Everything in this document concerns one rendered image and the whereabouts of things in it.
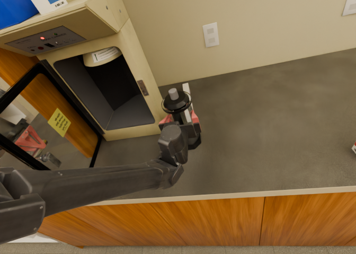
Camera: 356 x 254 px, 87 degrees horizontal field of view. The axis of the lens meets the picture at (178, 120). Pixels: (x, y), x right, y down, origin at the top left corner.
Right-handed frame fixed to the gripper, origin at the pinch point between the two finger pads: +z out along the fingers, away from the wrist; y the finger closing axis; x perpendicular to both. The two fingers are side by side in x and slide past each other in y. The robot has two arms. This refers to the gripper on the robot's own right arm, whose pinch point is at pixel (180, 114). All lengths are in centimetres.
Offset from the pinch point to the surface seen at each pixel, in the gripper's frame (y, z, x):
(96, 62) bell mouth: 24.7, 8.0, -23.1
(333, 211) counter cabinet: -51, -20, 45
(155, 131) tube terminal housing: 16.1, 6.5, 13.8
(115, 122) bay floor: 35.0, 11.0, 7.9
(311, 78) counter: -57, 28, 16
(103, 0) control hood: 10.3, 3.8, -39.5
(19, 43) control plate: 36, -2, -37
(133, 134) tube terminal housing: 27.1, 6.5, 13.7
